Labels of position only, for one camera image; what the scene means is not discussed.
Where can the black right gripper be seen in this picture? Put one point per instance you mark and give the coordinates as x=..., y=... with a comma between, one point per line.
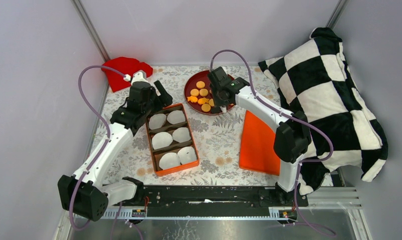
x=218, y=102

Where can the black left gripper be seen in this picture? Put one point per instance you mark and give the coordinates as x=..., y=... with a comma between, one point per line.
x=166, y=99

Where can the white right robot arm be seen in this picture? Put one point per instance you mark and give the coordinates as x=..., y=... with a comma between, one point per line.
x=291, y=137

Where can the dark red round plate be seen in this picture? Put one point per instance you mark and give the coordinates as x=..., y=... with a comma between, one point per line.
x=191, y=84

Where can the orange fish shaped cookie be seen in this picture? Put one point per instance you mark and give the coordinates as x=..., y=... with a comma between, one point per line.
x=192, y=99
x=203, y=100

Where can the floral table cloth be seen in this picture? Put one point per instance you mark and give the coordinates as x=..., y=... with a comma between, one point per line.
x=217, y=139

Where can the red cloth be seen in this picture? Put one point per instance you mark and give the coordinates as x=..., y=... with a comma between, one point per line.
x=127, y=66

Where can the orange cookie tin box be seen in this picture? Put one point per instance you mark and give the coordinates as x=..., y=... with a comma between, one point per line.
x=174, y=146

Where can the orange tin lid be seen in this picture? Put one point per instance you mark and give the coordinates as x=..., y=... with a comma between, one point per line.
x=256, y=149

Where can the black white checkered blanket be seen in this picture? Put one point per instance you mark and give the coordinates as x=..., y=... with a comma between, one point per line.
x=315, y=79

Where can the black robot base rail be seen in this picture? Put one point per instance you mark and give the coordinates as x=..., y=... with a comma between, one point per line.
x=212, y=201

